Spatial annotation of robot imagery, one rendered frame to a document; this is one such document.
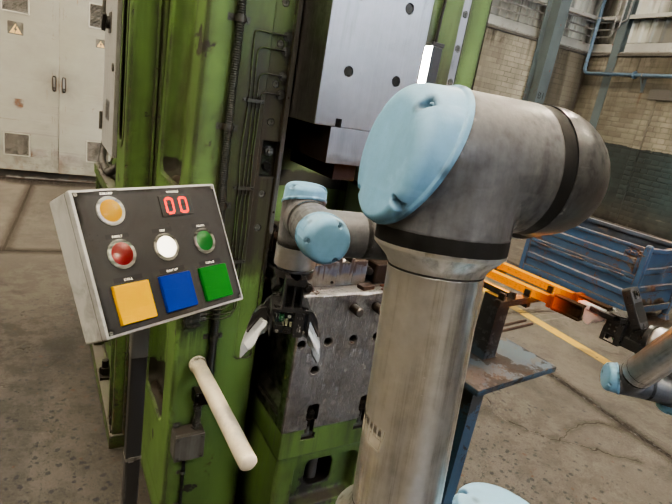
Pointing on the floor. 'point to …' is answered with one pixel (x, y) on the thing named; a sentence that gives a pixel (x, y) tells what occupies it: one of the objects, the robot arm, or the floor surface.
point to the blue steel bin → (604, 263)
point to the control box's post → (138, 348)
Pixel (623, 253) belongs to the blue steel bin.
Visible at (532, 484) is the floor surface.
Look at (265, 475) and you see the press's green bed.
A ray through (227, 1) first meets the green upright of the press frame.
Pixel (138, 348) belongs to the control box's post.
